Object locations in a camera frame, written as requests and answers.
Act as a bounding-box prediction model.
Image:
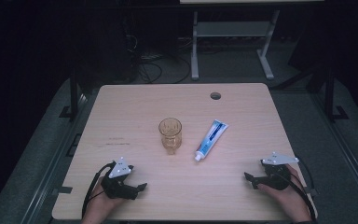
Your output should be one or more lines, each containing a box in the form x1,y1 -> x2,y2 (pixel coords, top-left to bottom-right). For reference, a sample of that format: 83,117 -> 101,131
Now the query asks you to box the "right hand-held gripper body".
258,151 -> 300,191

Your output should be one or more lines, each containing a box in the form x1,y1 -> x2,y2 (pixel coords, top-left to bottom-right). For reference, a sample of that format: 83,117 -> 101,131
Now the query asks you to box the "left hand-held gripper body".
101,156 -> 140,201

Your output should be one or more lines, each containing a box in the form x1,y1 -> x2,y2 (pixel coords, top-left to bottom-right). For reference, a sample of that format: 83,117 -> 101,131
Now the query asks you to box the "white and blue toothpaste tube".
194,119 -> 229,162

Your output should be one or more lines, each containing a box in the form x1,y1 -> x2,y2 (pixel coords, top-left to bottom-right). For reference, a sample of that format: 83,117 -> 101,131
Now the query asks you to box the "amber glass cup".
158,117 -> 183,156

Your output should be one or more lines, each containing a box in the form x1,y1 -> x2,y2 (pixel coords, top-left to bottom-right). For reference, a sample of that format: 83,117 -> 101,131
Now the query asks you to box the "person's right hand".
256,163 -> 313,224

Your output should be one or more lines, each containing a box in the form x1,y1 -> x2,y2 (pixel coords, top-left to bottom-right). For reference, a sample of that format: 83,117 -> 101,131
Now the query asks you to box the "grey metal stand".
190,8 -> 282,82

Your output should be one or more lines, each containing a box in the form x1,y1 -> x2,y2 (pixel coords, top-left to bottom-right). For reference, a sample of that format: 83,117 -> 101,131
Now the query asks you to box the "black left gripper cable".
80,161 -> 117,219

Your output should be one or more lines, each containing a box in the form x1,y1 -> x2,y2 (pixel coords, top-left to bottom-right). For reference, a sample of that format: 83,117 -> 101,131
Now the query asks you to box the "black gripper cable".
273,157 -> 319,222
80,161 -> 117,219

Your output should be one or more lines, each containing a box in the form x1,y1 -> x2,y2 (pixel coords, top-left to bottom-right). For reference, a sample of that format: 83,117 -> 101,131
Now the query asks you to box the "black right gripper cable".
273,157 -> 319,222

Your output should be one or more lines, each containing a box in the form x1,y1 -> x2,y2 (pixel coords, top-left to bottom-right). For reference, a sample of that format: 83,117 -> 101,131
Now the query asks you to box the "aluminium floor rail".
20,90 -> 98,224
309,91 -> 358,217

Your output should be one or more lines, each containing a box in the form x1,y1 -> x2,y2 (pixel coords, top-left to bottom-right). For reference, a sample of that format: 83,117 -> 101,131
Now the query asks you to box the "black stand post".
59,69 -> 82,121
323,66 -> 350,123

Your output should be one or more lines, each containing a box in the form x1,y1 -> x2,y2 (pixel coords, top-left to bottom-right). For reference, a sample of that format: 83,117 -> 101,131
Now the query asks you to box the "bundle of black floor cables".
127,34 -> 193,85

